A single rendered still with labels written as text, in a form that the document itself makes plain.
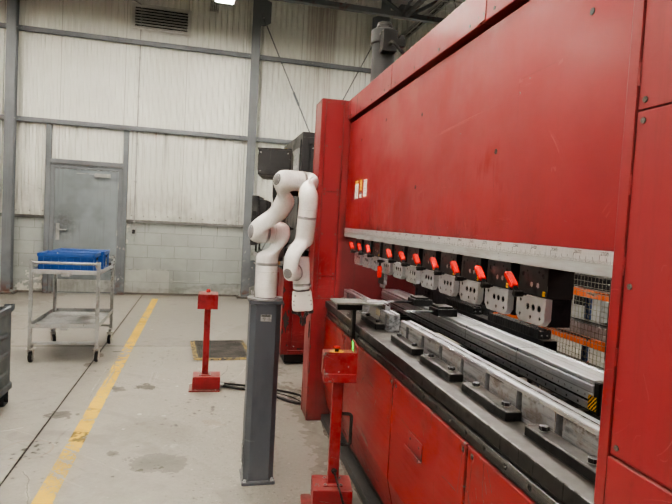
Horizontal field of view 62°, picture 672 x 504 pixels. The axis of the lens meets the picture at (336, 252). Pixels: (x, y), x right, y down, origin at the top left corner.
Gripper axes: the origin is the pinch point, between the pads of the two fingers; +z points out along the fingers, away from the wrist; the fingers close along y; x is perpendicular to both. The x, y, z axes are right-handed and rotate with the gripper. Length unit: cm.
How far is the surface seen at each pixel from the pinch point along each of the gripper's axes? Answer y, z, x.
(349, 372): -21.5, 25.2, 4.8
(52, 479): 134, 83, -30
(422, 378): -43, 12, 64
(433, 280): -54, -22, 42
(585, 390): -87, 8, 102
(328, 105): -27, -129, -124
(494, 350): -79, 8, 43
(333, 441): -13, 62, -2
